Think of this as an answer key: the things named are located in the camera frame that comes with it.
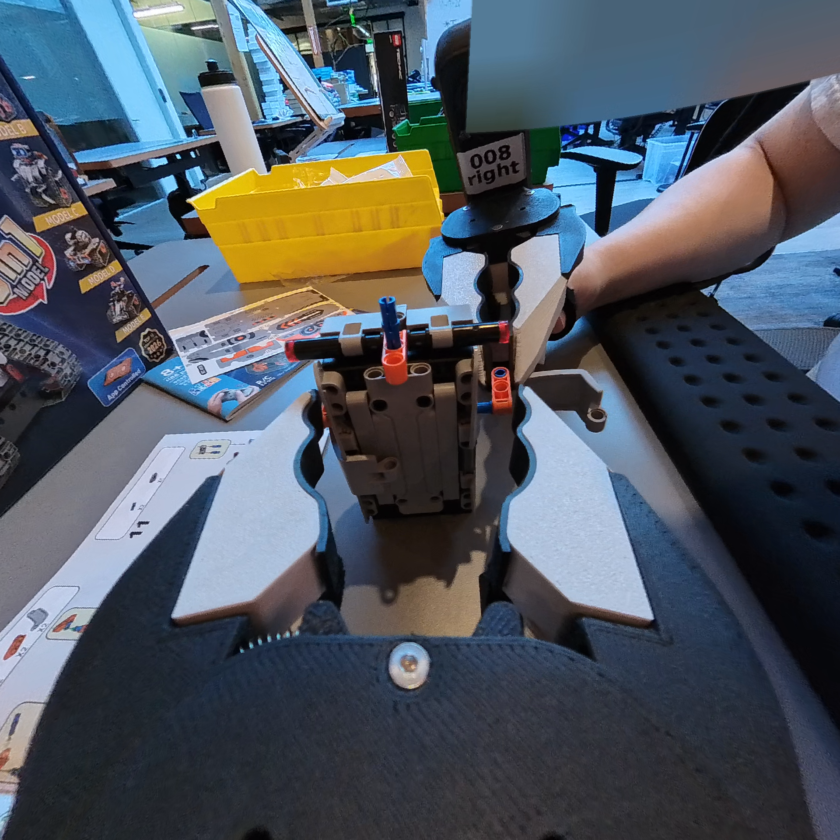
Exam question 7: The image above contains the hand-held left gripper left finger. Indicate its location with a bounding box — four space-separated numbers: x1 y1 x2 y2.
171 390 343 630

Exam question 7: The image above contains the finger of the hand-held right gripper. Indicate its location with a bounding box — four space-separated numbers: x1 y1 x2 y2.
507 236 571 388
441 248 492 311

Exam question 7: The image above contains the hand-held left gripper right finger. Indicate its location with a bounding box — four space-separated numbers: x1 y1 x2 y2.
481 387 657 641

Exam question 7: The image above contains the grey curved panel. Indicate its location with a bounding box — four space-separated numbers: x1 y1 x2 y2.
521 369 606 434

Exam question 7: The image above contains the grey brick robot assembly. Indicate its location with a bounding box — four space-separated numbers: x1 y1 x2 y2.
284 295 514 521

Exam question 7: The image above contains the person's right forearm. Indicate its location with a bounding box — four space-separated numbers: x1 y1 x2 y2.
566 73 840 317

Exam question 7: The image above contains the grey desk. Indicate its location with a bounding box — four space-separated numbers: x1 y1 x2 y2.
0 236 723 840

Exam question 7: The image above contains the green plastic bin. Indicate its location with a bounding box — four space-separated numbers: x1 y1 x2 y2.
392 115 563 196

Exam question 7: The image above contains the black office chair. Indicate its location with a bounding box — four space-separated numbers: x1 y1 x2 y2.
563 146 645 235

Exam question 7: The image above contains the open instruction booklet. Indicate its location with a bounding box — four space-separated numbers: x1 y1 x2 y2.
0 430 265 788

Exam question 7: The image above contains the clear plastic bag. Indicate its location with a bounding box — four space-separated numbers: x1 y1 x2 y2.
292 154 419 186

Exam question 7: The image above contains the yellow plastic bin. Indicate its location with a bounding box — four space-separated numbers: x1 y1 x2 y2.
188 150 445 284

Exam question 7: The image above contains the black product box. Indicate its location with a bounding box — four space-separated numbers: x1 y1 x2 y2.
373 29 412 140

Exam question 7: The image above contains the black perforated plastic panel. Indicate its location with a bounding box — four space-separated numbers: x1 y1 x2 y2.
592 290 840 729

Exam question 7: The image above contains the sticker sheet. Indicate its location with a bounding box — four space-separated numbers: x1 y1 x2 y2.
168 287 357 385

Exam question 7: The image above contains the tilted wooden board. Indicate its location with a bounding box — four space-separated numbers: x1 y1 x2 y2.
226 0 347 164

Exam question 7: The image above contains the grey mesh office chair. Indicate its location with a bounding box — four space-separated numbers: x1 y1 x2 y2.
764 327 840 374

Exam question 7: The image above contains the white water bottle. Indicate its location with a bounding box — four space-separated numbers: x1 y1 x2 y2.
199 59 268 177

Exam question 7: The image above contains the blue robot kit box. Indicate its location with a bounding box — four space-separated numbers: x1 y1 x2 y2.
0 56 176 516

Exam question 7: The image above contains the grey background table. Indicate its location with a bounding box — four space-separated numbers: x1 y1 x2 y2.
74 134 222 175

